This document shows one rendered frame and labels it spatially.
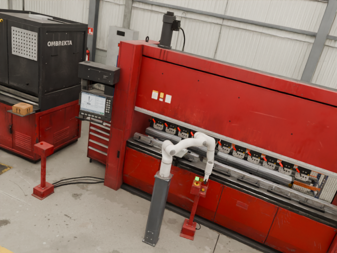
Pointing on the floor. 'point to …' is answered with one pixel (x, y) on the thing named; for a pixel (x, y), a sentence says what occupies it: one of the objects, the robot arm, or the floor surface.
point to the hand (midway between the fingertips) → (205, 182)
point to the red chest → (98, 141)
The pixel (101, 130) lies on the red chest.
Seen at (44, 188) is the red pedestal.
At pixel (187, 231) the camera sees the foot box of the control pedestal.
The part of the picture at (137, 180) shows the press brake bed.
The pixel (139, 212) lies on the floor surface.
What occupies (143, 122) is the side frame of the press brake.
